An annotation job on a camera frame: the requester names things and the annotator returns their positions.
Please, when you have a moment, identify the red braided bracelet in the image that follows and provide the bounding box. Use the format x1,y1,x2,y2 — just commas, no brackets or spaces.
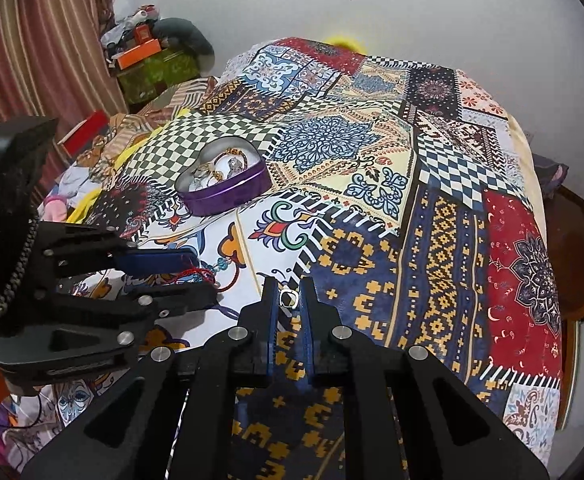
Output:
173,264,221,291

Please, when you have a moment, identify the red and white box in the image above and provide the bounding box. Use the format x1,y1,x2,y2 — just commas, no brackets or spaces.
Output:
60,110,109,157

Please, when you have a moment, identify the purple heart-shaped tin box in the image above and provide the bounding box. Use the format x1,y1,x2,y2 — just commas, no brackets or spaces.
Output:
175,136,272,217

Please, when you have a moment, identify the colourful patchwork bedspread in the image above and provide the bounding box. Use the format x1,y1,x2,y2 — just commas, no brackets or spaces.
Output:
36,36,564,480

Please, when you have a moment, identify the pile of bangles and rings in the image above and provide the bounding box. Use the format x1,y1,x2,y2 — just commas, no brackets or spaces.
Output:
189,146,251,191

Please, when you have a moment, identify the green patterned storage box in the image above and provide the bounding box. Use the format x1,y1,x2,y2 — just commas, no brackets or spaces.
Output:
116,49,200,105

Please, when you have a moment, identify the striped brown curtain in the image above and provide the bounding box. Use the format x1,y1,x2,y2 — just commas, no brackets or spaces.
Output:
0,0,128,191

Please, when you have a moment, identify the orange shoe box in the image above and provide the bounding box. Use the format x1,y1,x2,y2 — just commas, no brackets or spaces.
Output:
114,39,162,70

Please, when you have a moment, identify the wooden wardrobe with cabinets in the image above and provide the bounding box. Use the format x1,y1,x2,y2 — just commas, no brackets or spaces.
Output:
541,148,584,321

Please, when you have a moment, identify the yellow pillow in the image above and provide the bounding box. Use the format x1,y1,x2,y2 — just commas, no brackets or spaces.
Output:
324,36,367,55

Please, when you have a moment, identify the black left camera box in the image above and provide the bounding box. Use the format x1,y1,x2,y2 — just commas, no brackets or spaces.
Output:
0,116,58,317

